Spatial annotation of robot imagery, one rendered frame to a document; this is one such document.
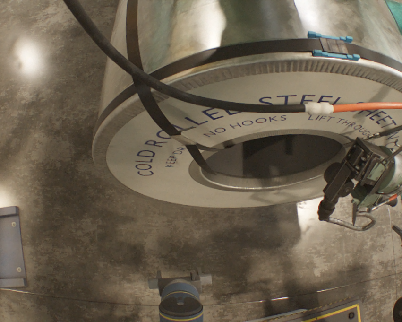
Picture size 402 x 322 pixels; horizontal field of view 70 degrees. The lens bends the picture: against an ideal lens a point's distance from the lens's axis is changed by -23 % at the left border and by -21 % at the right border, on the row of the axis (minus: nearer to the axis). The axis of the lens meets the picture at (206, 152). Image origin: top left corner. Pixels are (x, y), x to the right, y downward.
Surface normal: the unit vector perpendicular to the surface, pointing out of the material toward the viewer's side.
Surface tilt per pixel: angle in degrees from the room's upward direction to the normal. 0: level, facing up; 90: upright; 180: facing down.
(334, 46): 2
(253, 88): 90
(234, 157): 25
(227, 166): 33
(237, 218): 0
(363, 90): 90
